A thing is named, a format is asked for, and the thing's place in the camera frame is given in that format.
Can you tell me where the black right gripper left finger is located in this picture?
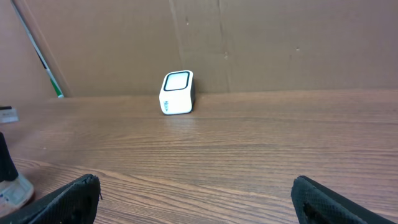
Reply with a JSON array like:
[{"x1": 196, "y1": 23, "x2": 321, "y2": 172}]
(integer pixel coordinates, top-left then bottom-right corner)
[{"x1": 1, "y1": 174, "x2": 101, "y2": 224}]

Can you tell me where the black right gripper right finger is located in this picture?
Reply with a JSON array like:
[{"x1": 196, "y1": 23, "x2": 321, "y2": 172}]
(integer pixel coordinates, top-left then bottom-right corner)
[{"x1": 291, "y1": 175, "x2": 394, "y2": 224}]

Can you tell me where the green lid white jar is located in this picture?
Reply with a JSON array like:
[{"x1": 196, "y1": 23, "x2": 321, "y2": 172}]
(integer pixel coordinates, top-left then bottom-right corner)
[{"x1": 0, "y1": 132, "x2": 35, "y2": 218}]

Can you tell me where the white barcode scanner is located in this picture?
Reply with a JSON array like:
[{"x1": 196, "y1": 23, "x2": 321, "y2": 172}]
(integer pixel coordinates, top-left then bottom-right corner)
[{"x1": 159, "y1": 70, "x2": 196, "y2": 115}]

